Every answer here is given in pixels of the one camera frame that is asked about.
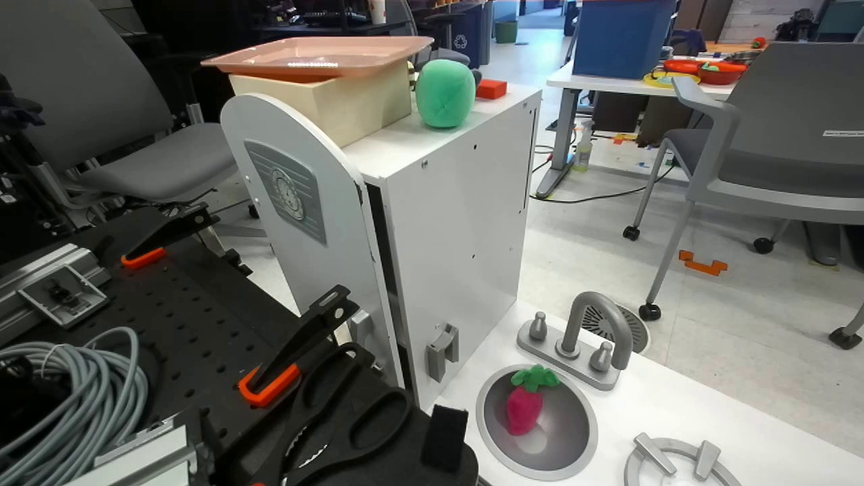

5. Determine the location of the peach plastic tray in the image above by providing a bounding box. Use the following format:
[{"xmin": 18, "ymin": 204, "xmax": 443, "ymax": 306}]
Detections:
[{"xmin": 200, "ymin": 32, "xmax": 436, "ymax": 88}]

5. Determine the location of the white toy kitchen unit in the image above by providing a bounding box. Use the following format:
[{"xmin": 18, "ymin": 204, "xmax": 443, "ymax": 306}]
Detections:
[{"xmin": 217, "ymin": 82, "xmax": 864, "ymax": 486}]

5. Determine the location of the green ball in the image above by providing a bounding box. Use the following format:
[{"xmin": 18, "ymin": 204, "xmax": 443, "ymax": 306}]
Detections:
[{"xmin": 413, "ymin": 57, "xmax": 478, "ymax": 132}]

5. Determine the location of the red toy block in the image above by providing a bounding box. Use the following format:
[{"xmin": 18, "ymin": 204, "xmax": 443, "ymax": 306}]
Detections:
[{"xmin": 471, "ymin": 80, "xmax": 509, "ymax": 103}]

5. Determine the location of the clear spray bottle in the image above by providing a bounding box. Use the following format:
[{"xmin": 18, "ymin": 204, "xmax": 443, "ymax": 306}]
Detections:
[{"xmin": 568, "ymin": 116, "xmax": 595, "ymax": 175}]

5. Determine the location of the pink toy strawberry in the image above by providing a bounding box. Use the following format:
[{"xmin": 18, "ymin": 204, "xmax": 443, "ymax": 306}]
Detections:
[{"xmin": 498, "ymin": 363, "xmax": 560, "ymax": 437}]

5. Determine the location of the black rectangular block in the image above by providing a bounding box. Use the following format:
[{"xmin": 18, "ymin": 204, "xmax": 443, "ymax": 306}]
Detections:
[{"xmin": 419, "ymin": 402, "xmax": 471, "ymax": 476}]

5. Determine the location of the grey toy faucet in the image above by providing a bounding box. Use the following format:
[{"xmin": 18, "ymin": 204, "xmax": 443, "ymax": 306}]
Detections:
[{"xmin": 514, "ymin": 290, "xmax": 637, "ymax": 395}]

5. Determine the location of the blue recycling bin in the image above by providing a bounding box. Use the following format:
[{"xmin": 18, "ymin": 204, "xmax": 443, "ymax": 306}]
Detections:
[{"xmin": 421, "ymin": 3, "xmax": 495, "ymax": 71}]

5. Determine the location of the silver toy sink basin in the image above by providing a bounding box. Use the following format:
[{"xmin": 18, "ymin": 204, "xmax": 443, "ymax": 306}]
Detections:
[{"xmin": 471, "ymin": 363, "xmax": 598, "ymax": 481}]

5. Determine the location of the white desk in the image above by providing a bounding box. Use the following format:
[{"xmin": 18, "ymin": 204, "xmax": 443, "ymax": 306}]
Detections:
[{"xmin": 528, "ymin": 59, "xmax": 736, "ymax": 204}]

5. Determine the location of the black plastic spring clamp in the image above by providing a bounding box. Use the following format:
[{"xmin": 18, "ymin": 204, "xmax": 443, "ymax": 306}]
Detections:
[{"xmin": 212, "ymin": 341, "xmax": 416, "ymax": 486}]

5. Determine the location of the grey toy stove burner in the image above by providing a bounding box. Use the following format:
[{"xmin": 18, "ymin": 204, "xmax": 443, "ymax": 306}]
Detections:
[{"xmin": 620, "ymin": 429, "xmax": 745, "ymax": 486}]

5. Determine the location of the red orange toys pile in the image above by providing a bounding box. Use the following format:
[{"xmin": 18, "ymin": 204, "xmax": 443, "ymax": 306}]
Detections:
[{"xmin": 660, "ymin": 54, "xmax": 749, "ymax": 90}]

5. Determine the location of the grey wheeled office chair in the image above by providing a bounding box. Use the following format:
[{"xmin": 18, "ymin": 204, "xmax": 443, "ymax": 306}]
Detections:
[{"xmin": 620, "ymin": 39, "xmax": 864, "ymax": 351}]

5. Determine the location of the grey padded office chair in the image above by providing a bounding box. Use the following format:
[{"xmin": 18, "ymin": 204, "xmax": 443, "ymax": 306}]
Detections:
[{"xmin": 0, "ymin": 0, "xmax": 240, "ymax": 213}]

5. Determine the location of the grey cabinet door handle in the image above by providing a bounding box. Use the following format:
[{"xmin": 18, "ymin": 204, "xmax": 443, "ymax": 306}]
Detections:
[{"xmin": 423, "ymin": 321, "xmax": 460, "ymax": 385}]

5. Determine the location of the black clamp orange handle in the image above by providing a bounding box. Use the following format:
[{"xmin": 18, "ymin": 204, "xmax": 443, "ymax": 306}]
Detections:
[
  {"xmin": 117, "ymin": 204, "xmax": 221, "ymax": 275},
  {"xmin": 234, "ymin": 285, "xmax": 360, "ymax": 410}
]

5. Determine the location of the black floor power cable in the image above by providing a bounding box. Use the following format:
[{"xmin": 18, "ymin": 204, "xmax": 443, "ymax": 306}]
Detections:
[{"xmin": 528, "ymin": 161, "xmax": 678, "ymax": 212}]

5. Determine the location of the metal bracket plate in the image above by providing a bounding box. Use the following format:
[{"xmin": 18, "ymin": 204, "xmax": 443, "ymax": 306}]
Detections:
[{"xmin": 16, "ymin": 265, "xmax": 113, "ymax": 332}]

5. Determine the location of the grey cable bundle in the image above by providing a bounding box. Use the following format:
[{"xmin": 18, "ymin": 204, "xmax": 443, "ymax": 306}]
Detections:
[{"xmin": 0, "ymin": 324, "xmax": 151, "ymax": 486}]

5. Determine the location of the aluminium extrusion rail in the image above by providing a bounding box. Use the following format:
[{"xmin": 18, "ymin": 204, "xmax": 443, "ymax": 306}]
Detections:
[
  {"xmin": 63, "ymin": 417, "xmax": 212, "ymax": 486},
  {"xmin": 0, "ymin": 240, "xmax": 97, "ymax": 348}
]

